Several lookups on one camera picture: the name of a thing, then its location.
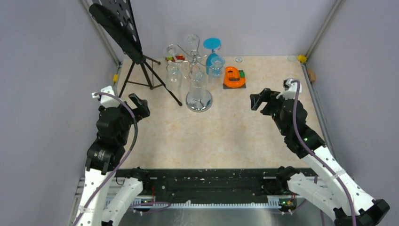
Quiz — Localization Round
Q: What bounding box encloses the black music stand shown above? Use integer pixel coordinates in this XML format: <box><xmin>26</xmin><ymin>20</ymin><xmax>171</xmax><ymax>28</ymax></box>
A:
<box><xmin>89</xmin><ymin>0</ymin><xmax>183</xmax><ymax>106</ymax></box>

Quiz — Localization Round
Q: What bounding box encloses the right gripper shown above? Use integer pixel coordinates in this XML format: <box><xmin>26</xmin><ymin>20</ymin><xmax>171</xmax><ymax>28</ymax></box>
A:
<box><xmin>250</xmin><ymin>88</ymin><xmax>294</xmax><ymax>136</ymax></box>

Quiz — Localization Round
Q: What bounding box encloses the red yellow toy car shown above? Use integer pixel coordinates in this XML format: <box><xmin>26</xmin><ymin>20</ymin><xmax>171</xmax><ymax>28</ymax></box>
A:
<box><xmin>165</xmin><ymin>54</ymin><xmax>185</xmax><ymax>62</ymax></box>

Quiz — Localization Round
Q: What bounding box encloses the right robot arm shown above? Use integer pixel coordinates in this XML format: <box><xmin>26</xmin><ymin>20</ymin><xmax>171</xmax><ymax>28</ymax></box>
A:
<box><xmin>250</xmin><ymin>88</ymin><xmax>390</xmax><ymax>226</ymax></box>

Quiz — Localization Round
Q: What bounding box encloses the clear ribbed wine glass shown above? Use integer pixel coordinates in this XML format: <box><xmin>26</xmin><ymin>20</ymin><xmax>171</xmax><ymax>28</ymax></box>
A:
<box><xmin>166</xmin><ymin>62</ymin><xmax>183</xmax><ymax>91</ymax></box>
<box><xmin>188</xmin><ymin>70</ymin><xmax>207</xmax><ymax>101</ymax></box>
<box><xmin>208</xmin><ymin>56</ymin><xmax>225</xmax><ymax>78</ymax></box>

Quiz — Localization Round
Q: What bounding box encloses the orange toy block piece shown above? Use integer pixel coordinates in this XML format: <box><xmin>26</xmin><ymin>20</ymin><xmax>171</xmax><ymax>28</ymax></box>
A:
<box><xmin>223</xmin><ymin>66</ymin><xmax>246</xmax><ymax>85</ymax></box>

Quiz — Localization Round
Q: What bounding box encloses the chrome wine glass rack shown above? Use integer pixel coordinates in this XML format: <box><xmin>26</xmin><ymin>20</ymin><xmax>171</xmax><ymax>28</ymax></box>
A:
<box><xmin>165</xmin><ymin>34</ymin><xmax>225</xmax><ymax>113</ymax></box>

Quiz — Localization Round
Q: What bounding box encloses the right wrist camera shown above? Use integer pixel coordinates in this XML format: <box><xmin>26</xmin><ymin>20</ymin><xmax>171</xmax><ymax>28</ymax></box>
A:
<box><xmin>276</xmin><ymin>78</ymin><xmax>302</xmax><ymax>100</ymax></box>

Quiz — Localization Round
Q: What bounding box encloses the blue wine glass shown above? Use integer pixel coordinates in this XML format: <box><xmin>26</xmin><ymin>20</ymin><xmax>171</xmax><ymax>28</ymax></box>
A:
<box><xmin>203</xmin><ymin>37</ymin><xmax>225</xmax><ymax>78</ymax></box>

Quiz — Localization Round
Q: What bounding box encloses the yellow corner clip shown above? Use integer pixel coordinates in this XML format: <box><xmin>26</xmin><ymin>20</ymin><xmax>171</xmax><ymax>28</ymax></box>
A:
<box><xmin>297</xmin><ymin>55</ymin><xmax>307</xmax><ymax>63</ymax></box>

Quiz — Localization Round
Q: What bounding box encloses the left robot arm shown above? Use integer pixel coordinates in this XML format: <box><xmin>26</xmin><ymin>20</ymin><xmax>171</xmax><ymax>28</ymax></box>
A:
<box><xmin>72</xmin><ymin>92</ymin><xmax>151</xmax><ymax>226</ymax></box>

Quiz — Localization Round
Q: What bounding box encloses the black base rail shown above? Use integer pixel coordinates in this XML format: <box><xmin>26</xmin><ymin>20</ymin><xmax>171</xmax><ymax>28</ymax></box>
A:
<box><xmin>112</xmin><ymin>168</ymin><xmax>312</xmax><ymax>207</ymax></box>

